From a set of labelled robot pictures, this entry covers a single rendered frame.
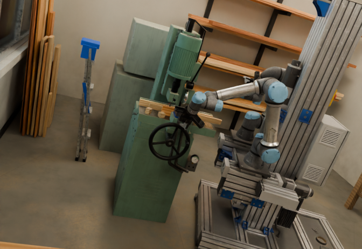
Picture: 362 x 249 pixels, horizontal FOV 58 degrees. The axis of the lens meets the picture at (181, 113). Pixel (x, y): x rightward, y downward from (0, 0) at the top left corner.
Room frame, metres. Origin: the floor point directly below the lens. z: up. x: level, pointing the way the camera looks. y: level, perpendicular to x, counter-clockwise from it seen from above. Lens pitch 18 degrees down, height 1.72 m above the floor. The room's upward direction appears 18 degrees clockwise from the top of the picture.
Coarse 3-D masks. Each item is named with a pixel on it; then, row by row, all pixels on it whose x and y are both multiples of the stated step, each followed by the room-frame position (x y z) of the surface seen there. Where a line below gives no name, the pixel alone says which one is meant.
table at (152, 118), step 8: (144, 112) 2.26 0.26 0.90; (152, 112) 2.32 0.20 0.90; (144, 120) 2.22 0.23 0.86; (152, 120) 2.24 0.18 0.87; (160, 120) 2.25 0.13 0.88; (168, 120) 2.26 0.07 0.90; (168, 128) 2.18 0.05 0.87; (192, 128) 2.31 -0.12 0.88; (200, 128) 2.33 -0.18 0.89; (208, 128) 2.36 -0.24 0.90; (208, 136) 2.35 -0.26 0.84
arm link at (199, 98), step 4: (196, 92) 1.90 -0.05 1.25; (200, 92) 1.91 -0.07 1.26; (192, 96) 1.92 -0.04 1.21; (196, 96) 1.87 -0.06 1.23; (200, 96) 1.88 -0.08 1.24; (204, 96) 1.89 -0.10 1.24; (192, 100) 1.89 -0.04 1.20; (196, 100) 1.87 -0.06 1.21; (200, 100) 1.87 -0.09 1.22; (204, 100) 1.88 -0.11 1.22; (192, 104) 1.90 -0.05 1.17; (196, 104) 1.88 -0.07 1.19; (200, 104) 1.89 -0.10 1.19; (204, 104) 1.89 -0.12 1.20; (192, 108) 1.91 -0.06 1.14; (196, 108) 1.91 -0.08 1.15
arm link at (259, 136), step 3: (258, 135) 2.13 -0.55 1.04; (261, 135) 2.12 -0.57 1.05; (255, 138) 2.15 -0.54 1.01; (258, 138) 2.13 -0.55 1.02; (261, 138) 2.11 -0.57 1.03; (255, 141) 2.13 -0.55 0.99; (258, 141) 2.11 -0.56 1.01; (252, 144) 2.16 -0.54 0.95; (255, 144) 2.11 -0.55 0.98; (258, 144) 2.08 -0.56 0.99; (252, 147) 2.14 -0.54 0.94; (255, 147) 2.10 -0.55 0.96; (252, 150) 2.13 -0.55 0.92; (255, 150) 2.12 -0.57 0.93
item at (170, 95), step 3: (168, 90) 2.47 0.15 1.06; (168, 93) 2.44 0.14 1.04; (171, 93) 2.37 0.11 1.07; (174, 93) 2.39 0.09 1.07; (177, 93) 2.42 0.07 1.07; (168, 96) 2.40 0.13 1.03; (171, 96) 2.37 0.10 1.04; (174, 96) 2.38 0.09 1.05; (177, 96) 2.38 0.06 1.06; (168, 99) 2.37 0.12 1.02; (171, 99) 2.37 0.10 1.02; (177, 99) 2.39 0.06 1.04; (171, 102) 2.42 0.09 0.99; (174, 102) 2.38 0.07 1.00
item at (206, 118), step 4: (152, 104) 2.38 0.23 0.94; (152, 108) 2.39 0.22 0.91; (156, 108) 2.39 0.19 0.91; (160, 108) 2.40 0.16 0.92; (200, 116) 2.48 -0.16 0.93; (204, 116) 2.49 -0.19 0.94; (208, 116) 2.52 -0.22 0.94; (204, 120) 2.49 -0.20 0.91; (208, 120) 2.50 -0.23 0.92; (212, 120) 2.51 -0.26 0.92; (216, 120) 2.51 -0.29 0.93; (220, 120) 2.52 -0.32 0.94
